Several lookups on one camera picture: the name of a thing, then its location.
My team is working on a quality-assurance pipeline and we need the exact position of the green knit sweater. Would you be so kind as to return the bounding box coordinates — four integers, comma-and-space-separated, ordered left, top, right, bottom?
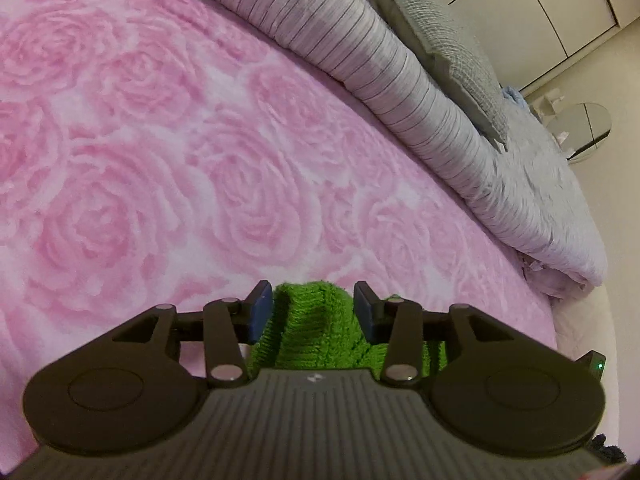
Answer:
245, 281, 448, 381

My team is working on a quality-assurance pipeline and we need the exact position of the small white box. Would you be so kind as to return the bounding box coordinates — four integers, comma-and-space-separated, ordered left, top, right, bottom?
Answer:
530, 92, 563, 121

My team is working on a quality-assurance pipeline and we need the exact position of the dark fuzzy cloth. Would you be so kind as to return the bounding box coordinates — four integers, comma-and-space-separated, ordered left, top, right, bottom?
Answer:
589, 434, 627, 465

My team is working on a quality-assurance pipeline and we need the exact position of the white padded headboard cushion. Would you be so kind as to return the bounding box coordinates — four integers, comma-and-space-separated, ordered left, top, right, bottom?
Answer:
550, 285, 640, 441

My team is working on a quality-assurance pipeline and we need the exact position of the lilac striped folded quilt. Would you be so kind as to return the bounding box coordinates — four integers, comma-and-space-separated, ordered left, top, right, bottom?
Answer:
150, 0, 601, 301

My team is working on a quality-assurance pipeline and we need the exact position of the round mirror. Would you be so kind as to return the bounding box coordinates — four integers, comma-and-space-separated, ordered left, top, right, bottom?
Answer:
552, 102, 612, 162

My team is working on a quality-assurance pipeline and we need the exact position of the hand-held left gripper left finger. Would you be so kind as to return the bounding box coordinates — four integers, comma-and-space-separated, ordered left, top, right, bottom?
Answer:
112, 280, 275, 387

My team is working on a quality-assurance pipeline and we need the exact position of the pale ribbed quilt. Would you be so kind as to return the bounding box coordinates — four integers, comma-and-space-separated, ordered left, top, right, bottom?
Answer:
360, 0, 608, 286

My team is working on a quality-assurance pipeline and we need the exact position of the pink rose blanket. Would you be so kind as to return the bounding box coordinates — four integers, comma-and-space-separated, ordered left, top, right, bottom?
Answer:
0, 0, 558, 461

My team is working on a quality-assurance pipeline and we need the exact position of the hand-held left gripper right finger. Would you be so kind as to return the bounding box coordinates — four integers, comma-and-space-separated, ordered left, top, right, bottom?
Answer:
353, 281, 518, 387

